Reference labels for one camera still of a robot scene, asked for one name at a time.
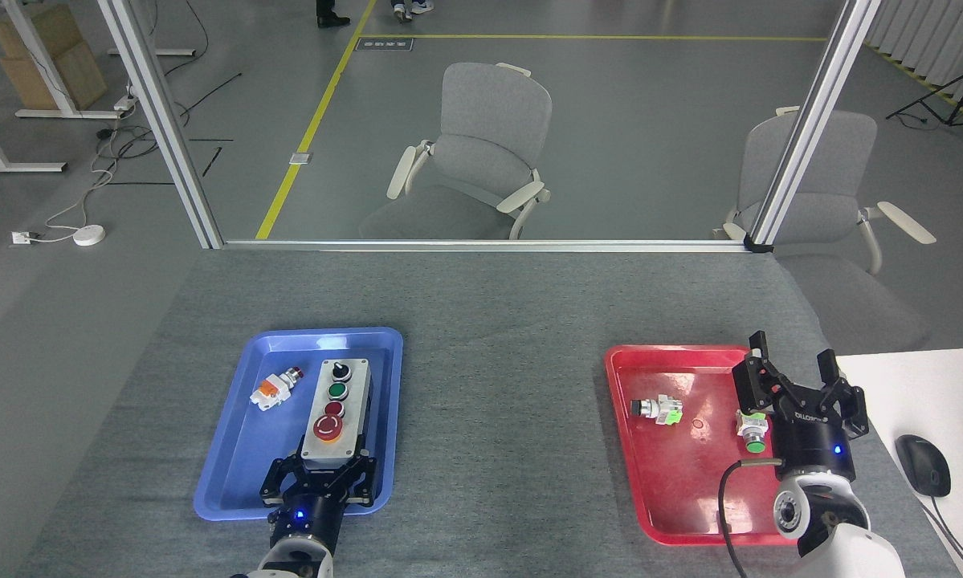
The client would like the grey office chair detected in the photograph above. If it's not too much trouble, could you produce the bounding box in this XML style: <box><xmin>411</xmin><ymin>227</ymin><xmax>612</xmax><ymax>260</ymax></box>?
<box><xmin>712</xmin><ymin>104</ymin><xmax>938</xmax><ymax>354</ymax></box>
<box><xmin>359</xmin><ymin>62</ymin><xmax>553</xmax><ymax>242</ymax></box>

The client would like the white floor cable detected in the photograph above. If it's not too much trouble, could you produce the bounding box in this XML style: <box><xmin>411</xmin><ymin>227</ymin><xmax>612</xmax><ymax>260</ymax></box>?
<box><xmin>43</xmin><ymin>108</ymin><xmax>133</xmax><ymax>235</ymax></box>

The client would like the silver aluminium rail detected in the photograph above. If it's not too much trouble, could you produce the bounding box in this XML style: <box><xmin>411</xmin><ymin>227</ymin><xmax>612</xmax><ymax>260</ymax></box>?
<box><xmin>222</xmin><ymin>238</ymin><xmax>751</xmax><ymax>254</ymax></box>

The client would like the blue plastic tray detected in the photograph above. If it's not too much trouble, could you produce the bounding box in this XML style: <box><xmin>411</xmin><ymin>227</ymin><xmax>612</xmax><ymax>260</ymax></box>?
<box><xmin>194</xmin><ymin>327</ymin><xmax>404</xmax><ymax>521</ymax></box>

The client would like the green push button switch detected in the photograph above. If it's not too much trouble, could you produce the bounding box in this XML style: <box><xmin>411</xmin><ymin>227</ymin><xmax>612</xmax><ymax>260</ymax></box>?
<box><xmin>736</xmin><ymin>409</ymin><xmax>769</xmax><ymax>454</ymax></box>

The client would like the cardboard box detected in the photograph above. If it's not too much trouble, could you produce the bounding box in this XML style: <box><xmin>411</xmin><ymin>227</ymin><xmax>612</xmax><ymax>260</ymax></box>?
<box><xmin>0</xmin><ymin>4</ymin><xmax>82</xmax><ymax>61</ymax></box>
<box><xmin>0</xmin><ymin>40</ymin><xmax>108</xmax><ymax>112</ymax></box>

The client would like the grey four-button control box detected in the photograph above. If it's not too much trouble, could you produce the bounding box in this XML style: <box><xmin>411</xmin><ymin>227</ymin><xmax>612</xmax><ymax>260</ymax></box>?
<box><xmin>299</xmin><ymin>357</ymin><xmax>373</xmax><ymax>474</ymax></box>

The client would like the silver aluminium post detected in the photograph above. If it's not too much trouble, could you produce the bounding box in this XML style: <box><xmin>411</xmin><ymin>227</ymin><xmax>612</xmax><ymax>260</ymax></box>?
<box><xmin>745</xmin><ymin>0</ymin><xmax>883</xmax><ymax>254</ymax></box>
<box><xmin>96</xmin><ymin>0</ymin><xmax>225</xmax><ymax>250</ymax></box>

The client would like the white side table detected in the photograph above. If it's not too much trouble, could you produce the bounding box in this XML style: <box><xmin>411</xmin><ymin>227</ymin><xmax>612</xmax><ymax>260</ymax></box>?
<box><xmin>833</xmin><ymin>347</ymin><xmax>963</xmax><ymax>578</ymax></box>

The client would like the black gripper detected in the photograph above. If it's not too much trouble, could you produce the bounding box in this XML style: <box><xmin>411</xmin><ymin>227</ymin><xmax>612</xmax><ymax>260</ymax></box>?
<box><xmin>732</xmin><ymin>331</ymin><xmax>869</xmax><ymax>481</ymax></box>
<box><xmin>259</xmin><ymin>451</ymin><xmax>394</xmax><ymax>555</ymax></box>

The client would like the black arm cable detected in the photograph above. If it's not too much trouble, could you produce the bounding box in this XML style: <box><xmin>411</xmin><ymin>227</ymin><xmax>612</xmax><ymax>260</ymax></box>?
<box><xmin>718</xmin><ymin>459</ymin><xmax>787</xmax><ymax>578</ymax></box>

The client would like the black computer mouse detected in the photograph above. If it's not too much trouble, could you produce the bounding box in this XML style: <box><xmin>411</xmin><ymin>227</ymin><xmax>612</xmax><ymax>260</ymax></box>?
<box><xmin>895</xmin><ymin>433</ymin><xmax>953</xmax><ymax>499</ymax></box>

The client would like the white pleated curtain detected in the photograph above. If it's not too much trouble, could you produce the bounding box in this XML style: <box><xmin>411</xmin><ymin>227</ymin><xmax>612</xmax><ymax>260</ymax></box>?
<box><xmin>865</xmin><ymin>0</ymin><xmax>963</xmax><ymax>91</ymax></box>

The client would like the red push button orange block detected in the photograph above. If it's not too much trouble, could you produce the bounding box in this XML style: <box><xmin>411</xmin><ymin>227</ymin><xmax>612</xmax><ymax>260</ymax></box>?
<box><xmin>249</xmin><ymin>366</ymin><xmax>305</xmax><ymax>412</ymax></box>

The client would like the red plastic tray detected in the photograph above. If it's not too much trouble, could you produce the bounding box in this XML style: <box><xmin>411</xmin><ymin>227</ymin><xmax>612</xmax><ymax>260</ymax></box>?
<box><xmin>605</xmin><ymin>344</ymin><xmax>795</xmax><ymax>547</ymax></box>

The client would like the black mouse cable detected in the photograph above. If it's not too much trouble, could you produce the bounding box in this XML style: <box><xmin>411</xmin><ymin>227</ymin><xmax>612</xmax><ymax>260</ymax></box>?
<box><xmin>919</xmin><ymin>494</ymin><xmax>963</xmax><ymax>578</ymax></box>

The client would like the black selector switch green block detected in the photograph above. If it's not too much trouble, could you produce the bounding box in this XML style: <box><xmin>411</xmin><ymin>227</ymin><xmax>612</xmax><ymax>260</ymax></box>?
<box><xmin>630</xmin><ymin>394</ymin><xmax>683</xmax><ymax>426</ymax></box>

